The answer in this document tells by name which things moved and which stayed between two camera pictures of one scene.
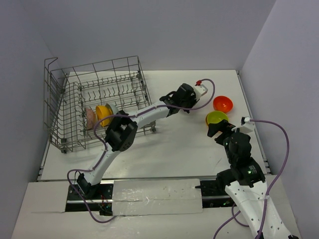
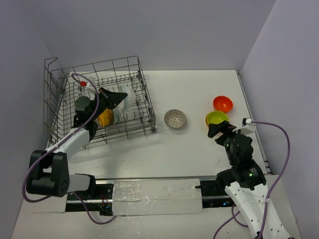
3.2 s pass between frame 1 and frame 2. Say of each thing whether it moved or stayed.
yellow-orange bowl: stayed
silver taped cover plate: stayed
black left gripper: moved
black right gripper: stayed
